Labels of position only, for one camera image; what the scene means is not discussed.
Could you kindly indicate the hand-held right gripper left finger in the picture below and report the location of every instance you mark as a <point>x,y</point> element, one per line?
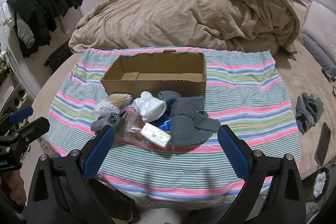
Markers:
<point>100,150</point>

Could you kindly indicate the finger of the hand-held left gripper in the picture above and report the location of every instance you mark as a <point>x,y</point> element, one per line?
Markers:
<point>20,114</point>
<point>34,129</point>

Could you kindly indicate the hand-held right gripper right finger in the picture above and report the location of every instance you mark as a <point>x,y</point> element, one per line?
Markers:
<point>233,151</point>

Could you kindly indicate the person's left hand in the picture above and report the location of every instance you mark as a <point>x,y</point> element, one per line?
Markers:
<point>17,188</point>

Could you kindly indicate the white shelf rack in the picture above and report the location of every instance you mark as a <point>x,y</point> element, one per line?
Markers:
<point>9,82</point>

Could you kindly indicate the striped cloth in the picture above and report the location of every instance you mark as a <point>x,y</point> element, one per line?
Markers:
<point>241,113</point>

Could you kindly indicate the clear bag with brown snack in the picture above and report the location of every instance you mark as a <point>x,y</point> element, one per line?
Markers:
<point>132,127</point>

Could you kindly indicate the bag of white beads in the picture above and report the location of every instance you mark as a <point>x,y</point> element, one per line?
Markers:
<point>105,108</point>

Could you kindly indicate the bag of cotton swabs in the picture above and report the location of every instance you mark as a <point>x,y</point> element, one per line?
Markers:
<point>120,100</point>

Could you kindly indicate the grey knitted sock bundle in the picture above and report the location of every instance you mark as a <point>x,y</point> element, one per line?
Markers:
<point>187,119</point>

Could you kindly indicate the white foil packet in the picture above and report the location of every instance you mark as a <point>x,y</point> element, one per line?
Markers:
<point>155,134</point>

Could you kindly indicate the white rolled sock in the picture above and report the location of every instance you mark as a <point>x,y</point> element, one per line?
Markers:
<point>149,107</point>

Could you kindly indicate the blue plastic bag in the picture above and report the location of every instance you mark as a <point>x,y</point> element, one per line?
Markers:
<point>164,126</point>

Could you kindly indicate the black bag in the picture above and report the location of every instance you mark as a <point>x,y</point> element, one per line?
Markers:
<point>60,57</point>

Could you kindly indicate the grey quilted garment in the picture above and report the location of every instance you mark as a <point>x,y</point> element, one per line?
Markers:
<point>25,32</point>

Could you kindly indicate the grey gloves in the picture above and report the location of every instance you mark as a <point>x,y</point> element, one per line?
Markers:
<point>308,111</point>

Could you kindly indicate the small grey sock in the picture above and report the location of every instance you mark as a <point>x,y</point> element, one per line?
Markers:
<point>168,95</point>

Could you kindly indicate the open cardboard box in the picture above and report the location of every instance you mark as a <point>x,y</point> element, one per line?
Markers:
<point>157,85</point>

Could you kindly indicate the black smartphone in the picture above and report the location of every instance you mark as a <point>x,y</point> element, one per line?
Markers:
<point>323,144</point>

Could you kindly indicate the beige bed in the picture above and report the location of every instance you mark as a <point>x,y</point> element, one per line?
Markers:
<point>291,82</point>

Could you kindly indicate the trash bin with black liner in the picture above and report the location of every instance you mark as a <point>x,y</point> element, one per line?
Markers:
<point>320,182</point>

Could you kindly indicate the grey pillow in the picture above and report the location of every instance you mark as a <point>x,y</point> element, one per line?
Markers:
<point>319,54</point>

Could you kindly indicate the beige blanket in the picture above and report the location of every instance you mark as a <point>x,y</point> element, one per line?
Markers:
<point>183,19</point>

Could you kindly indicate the white patterned pillow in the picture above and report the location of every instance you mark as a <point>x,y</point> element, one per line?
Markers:
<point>320,22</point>

